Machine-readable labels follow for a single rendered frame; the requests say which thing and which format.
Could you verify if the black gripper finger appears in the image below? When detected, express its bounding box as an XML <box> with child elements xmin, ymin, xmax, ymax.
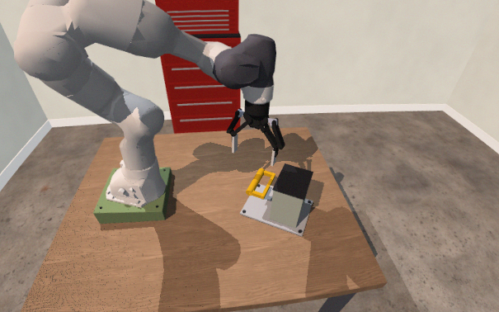
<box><xmin>256</xmin><ymin>118</ymin><xmax>285</xmax><ymax>167</ymax></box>
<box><xmin>227</xmin><ymin>108</ymin><xmax>252</xmax><ymax>153</ymax></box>

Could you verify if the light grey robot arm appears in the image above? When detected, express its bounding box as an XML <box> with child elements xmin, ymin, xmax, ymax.
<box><xmin>14</xmin><ymin>0</ymin><xmax>276</xmax><ymax>208</ymax></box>

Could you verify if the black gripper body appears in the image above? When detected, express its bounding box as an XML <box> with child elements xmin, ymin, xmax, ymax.
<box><xmin>243</xmin><ymin>100</ymin><xmax>270</xmax><ymax>130</ymax></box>

